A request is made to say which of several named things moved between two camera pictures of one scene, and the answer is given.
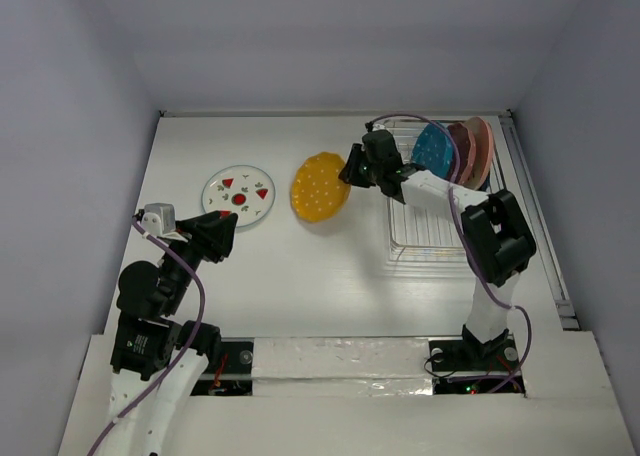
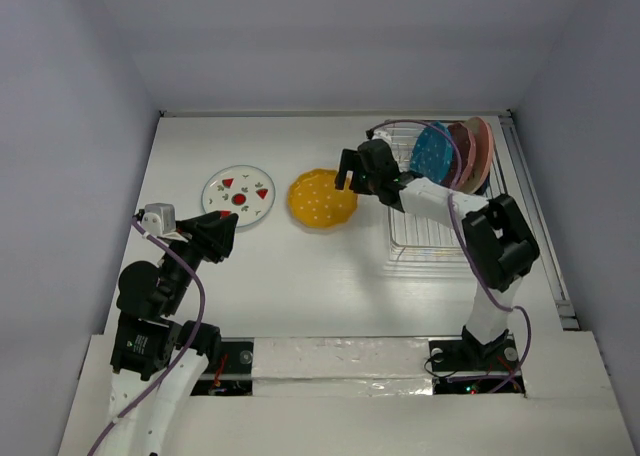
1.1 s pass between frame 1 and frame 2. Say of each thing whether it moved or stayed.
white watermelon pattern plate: stayed
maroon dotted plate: stayed
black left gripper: stayed
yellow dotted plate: moved
